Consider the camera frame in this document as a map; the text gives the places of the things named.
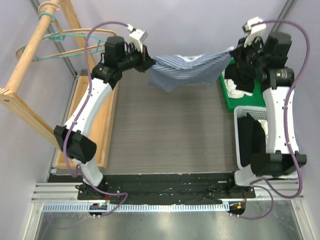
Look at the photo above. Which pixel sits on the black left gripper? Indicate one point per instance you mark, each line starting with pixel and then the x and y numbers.
pixel 146 61

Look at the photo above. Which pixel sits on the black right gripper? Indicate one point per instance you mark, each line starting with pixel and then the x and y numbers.
pixel 238 55

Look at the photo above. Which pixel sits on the blue white striped tank top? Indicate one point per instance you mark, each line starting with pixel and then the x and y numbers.
pixel 172 71

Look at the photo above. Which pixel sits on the green plastic tray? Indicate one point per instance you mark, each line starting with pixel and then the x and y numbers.
pixel 255 100

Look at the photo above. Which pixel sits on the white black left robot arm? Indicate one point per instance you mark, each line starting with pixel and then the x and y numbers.
pixel 73 137

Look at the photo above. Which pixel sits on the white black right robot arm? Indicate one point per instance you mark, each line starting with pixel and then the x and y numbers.
pixel 276 79

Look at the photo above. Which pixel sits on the wooden hanger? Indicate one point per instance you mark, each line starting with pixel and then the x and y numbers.
pixel 42 8

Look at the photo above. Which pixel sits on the black garment in tray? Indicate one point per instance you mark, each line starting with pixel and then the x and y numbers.
pixel 242 77

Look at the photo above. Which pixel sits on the white printed shirt in basket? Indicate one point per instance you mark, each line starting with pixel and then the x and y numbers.
pixel 264 125

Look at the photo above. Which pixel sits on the black garment in basket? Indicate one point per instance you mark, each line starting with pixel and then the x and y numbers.
pixel 251 138

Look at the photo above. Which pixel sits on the wooden tray base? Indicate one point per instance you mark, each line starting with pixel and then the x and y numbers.
pixel 102 125

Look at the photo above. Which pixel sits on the white perforated laundry basket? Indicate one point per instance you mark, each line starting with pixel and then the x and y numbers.
pixel 240 112

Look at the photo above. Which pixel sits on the wooden clothes rack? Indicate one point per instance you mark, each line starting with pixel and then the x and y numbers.
pixel 45 88

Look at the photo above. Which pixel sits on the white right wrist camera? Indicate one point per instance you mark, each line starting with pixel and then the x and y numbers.
pixel 253 28

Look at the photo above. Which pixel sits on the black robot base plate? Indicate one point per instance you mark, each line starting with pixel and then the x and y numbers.
pixel 167 189

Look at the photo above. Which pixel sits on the white slotted cable duct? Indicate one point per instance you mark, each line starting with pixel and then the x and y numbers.
pixel 59 207

